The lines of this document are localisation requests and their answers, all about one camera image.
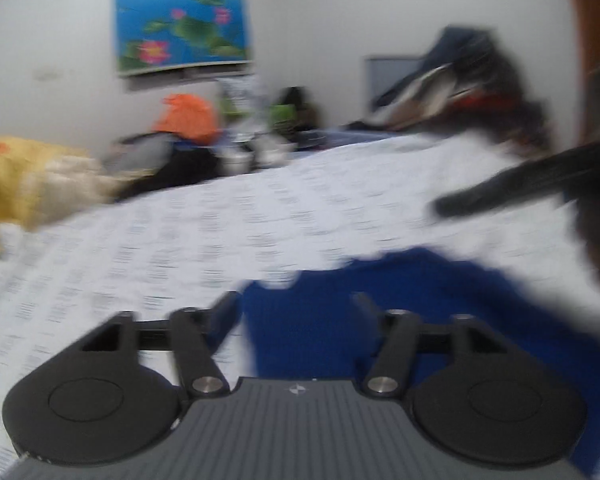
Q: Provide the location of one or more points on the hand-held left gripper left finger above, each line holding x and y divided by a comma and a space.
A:
230, 311

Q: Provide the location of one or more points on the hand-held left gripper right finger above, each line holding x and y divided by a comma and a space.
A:
363, 308

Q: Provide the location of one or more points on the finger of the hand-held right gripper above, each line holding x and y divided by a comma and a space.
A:
510, 187

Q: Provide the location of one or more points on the blue garment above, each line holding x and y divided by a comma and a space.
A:
430, 310

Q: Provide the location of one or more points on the pile of dark clothes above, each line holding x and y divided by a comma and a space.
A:
470, 90

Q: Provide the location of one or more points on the white patterned bed sheet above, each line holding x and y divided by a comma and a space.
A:
230, 220

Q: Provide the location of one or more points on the black bag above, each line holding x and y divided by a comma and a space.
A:
170, 170

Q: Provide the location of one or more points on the white grey blurred item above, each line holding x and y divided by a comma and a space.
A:
252, 155

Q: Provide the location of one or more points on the light blue cloth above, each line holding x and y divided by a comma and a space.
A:
350, 136

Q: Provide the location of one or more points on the orange cloth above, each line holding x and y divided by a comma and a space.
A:
187, 120

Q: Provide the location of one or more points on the dark blurred object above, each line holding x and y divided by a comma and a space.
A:
310, 115

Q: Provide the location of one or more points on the green packet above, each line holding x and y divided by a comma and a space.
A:
285, 112

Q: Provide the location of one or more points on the yellow blanket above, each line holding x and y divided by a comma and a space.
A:
35, 180

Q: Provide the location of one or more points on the water lily wall poster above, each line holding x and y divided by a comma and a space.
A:
182, 15

